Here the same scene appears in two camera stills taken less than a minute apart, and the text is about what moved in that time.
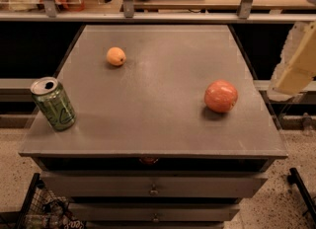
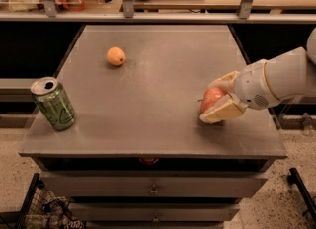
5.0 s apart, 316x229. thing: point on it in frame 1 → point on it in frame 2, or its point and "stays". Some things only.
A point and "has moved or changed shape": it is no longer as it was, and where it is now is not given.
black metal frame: [294, 178] stays
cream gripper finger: [297, 64] → [252, 87]
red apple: [220, 96] has moved or changed shape
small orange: [116, 55] stays
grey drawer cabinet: [145, 151] stays
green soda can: [53, 102] stays
